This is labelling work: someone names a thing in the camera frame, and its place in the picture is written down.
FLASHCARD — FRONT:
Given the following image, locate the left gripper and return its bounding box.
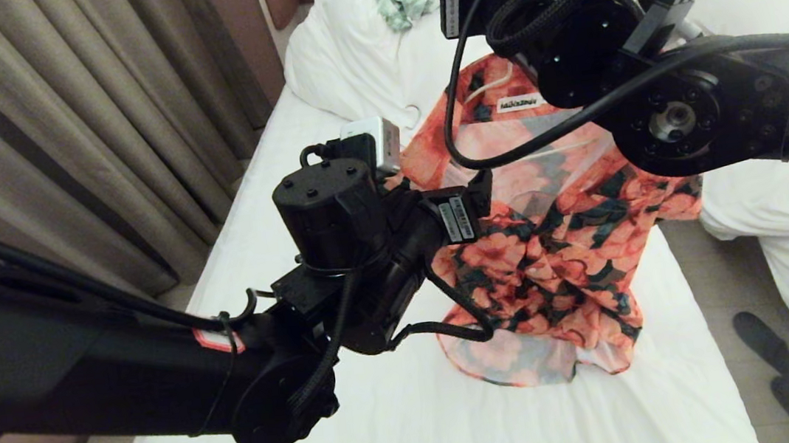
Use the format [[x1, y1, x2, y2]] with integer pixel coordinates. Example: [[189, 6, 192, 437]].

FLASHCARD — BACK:
[[323, 168, 512, 359]]

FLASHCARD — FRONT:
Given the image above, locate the white clothes hanger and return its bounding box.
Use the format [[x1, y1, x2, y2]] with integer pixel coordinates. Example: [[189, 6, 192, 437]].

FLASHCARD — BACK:
[[398, 63, 618, 176]]

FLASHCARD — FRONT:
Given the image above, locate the orange floral shirt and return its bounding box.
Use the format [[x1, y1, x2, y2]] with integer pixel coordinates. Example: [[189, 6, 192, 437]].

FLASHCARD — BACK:
[[388, 32, 724, 401]]

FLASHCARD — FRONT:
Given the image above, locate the bed with white sheet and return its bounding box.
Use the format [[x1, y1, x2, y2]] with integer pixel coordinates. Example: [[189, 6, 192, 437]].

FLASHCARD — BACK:
[[50, 0, 762, 443]]

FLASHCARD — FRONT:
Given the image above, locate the white pillow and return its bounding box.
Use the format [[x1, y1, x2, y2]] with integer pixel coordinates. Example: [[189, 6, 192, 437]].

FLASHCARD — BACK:
[[277, 0, 503, 145]]

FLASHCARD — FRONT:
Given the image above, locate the beige curtain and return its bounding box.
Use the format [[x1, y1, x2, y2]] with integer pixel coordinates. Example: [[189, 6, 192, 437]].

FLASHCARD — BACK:
[[0, 0, 298, 315]]

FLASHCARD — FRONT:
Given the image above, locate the black cable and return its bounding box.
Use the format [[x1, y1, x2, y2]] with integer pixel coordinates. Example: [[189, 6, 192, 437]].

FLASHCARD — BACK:
[[379, 259, 497, 354], [0, 178, 263, 358], [427, 0, 789, 174]]

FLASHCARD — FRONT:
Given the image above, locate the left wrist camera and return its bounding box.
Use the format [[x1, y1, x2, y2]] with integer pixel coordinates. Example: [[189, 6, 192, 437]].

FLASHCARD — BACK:
[[296, 113, 407, 190]]

